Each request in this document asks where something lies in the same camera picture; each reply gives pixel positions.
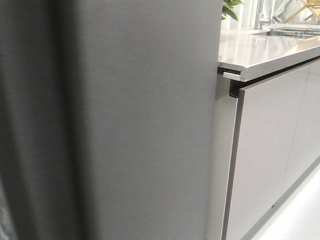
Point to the stainless steel sink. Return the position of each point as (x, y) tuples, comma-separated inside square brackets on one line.
[(291, 32)]

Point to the green potted plant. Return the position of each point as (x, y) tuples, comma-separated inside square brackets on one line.
[(228, 9)]

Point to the silver sink faucet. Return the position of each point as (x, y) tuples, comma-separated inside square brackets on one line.
[(260, 20)]

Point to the wooden dish rack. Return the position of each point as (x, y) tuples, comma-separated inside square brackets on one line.
[(313, 6)]

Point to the dark grey fridge body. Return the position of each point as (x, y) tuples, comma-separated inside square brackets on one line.
[(145, 100)]

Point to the grey kitchen counter cabinet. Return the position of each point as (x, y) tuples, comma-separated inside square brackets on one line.
[(266, 126)]

